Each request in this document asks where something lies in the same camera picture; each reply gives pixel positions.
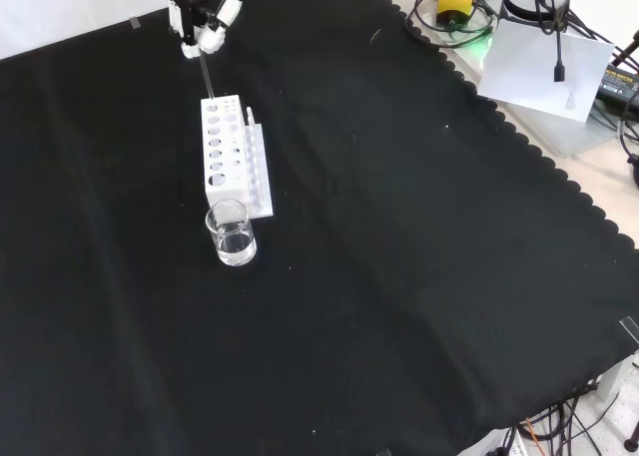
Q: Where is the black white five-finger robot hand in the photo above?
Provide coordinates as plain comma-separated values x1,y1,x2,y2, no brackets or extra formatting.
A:
162,0,245,60

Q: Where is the clear glass rod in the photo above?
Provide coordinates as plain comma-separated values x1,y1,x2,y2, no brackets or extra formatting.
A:
198,51,217,101

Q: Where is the white test tube rack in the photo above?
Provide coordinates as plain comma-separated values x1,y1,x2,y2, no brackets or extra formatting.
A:
200,94,276,222

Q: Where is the small glass beaker with water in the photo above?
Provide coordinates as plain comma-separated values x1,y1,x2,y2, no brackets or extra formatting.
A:
205,199,259,267

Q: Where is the yellow stop button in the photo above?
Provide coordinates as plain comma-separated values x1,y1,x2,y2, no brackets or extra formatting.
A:
436,0,475,28

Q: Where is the black bench cloth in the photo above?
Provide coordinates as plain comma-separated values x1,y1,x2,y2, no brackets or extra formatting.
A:
0,0,639,456

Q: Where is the white paper sheet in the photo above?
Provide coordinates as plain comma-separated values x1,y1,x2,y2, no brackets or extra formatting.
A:
477,19,615,124

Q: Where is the pale grey board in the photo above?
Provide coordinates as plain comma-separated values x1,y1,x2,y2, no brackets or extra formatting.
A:
518,100,623,158

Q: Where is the black power adapter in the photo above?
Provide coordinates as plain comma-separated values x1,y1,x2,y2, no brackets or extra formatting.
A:
596,62,639,111

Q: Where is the black tripod leg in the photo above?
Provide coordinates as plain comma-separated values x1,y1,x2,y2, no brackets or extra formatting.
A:
611,26,639,73

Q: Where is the white power strip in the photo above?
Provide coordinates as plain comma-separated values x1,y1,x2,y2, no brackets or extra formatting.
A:
491,425,528,456

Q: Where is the large clear tape strip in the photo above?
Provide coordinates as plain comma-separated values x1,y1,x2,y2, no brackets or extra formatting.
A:
618,315,639,350

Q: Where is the coiled black cable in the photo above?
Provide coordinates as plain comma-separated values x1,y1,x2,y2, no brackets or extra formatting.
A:
404,0,500,48

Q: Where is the black cable with plug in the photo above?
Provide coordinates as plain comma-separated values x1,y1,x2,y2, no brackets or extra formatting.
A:
537,0,568,84

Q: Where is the orange cable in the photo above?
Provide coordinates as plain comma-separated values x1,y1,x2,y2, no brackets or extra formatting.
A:
522,418,550,456

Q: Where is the black floor cable bundle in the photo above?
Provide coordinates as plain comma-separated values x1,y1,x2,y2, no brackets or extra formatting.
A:
498,383,639,456

